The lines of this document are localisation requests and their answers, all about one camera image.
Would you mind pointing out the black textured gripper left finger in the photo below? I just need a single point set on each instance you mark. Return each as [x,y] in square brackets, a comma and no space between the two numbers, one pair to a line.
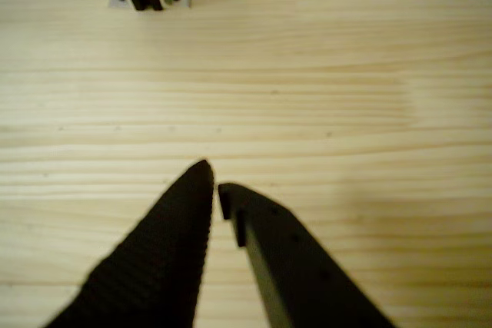
[153,266]

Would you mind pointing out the black slim gripper right finger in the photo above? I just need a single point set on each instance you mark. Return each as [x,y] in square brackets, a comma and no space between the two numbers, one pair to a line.
[307,278]

